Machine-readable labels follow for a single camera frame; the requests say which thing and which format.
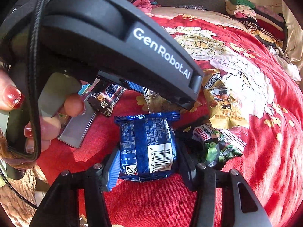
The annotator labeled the red snack packet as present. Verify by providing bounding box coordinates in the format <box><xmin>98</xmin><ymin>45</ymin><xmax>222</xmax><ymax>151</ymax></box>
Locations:
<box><xmin>223</xmin><ymin>124</ymin><xmax>249</xmax><ymax>147</ymax></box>

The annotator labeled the pile of folded clothes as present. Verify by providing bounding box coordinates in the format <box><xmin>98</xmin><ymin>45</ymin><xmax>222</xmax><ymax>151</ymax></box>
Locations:
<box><xmin>224</xmin><ymin>0</ymin><xmax>288</xmax><ymax>46</ymax></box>

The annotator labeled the blue snack packet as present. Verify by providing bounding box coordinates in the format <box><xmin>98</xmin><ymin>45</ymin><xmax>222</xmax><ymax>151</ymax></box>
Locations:
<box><xmin>114</xmin><ymin>111</ymin><xmax>181</xmax><ymax>183</ymax></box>

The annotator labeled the dark green pea packet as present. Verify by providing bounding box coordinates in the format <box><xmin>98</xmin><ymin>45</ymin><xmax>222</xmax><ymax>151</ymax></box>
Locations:
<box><xmin>177</xmin><ymin>116</ymin><xmax>244</xmax><ymax>171</ymax></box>

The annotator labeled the white crumpled cloth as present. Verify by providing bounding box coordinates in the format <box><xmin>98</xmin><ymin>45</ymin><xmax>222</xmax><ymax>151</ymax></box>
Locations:
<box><xmin>267</xmin><ymin>45</ymin><xmax>302</xmax><ymax>81</ymax></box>

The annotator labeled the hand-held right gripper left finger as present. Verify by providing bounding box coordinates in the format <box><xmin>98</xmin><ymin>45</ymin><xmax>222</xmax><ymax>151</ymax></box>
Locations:
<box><xmin>28</xmin><ymin>147</ymin><xmax>121</xmax><ymax>227</ymax></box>

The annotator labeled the pink quilt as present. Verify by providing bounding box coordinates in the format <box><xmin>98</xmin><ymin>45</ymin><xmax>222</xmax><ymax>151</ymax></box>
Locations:
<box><xmin>134</xmin><ymin>0</ymin><xmax>153</xmax><ymax>13</ymax></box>

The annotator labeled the clear oat snack packet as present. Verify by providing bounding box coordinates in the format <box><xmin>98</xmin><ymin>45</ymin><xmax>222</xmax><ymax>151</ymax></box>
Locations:
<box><xmin>140</xmin><ymin>87</ymin><xmax>171</xmax><ymax>114</ymax></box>

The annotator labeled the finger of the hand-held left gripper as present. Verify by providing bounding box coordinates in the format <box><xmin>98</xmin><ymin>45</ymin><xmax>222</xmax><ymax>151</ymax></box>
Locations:
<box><xmin>163</xmin><ymin>92</ymin><xmax>198</xmax><ymax>111</ymax></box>
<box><xmin>97</xmin><ymin>70</ymin><xmax>157</xmax><ymax>95</ymax></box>

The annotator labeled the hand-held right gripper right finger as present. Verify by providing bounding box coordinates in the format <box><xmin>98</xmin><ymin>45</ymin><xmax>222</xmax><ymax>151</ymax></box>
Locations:
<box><xmin>176</xmin><ymin>144</ymin><xmax>273</xmax><ymax>227</ymax></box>

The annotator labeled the cream curtain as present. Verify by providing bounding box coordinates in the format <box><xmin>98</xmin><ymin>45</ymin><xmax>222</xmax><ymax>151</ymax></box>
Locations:
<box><xmin>282</xmin><ymin>1</ymin><xmax>303</xmax><ymax>64</ymax></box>

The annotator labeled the person's left hand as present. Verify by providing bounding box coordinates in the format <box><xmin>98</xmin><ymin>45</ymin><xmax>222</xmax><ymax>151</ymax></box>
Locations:
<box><xmin>0</xmin><ymin>67</ymin><xmax>86</xmax><ymax>153</ymax></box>

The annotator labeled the grey tray with pink print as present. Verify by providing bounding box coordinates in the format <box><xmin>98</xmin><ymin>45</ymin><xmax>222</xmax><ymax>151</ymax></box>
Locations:
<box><xmin>57</xmin><ymin>78</ymin><xmax>100</xmax><ymax>148</ymax></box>

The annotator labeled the yellow snack packet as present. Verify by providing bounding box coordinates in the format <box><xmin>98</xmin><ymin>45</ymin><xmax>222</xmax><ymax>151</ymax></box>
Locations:
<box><xmin>202</xmin><ymin>68</ymin><xmax>249</xmax><ymax>130</ymax></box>

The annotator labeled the red floral blanket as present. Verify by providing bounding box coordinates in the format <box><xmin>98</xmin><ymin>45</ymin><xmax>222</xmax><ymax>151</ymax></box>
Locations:
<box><xmin>35</xmin><ymin>13</ymin><xmax>303</xmax><ymax>227</ymax></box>

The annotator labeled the black braided cable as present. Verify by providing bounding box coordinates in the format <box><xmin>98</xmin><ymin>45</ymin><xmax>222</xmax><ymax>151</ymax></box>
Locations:
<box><xmin>0</xmin><ymin>0</ymin><xmax>51</xmax><ymax>210</ymax></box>

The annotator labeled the dark brown chocolate bar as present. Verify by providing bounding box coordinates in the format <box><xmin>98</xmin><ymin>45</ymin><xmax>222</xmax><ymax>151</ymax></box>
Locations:
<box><xmin>87</xmin><ymin>82</ymin><xmax>127</xmax><ymax>117</ymax></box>

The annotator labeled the dark patterned cloth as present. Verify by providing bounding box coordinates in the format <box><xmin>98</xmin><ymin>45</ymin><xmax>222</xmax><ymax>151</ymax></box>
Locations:
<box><xmin>175</xmin><ymin>3</ymin><xmax>206</xmax><ymax>11</ymax></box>

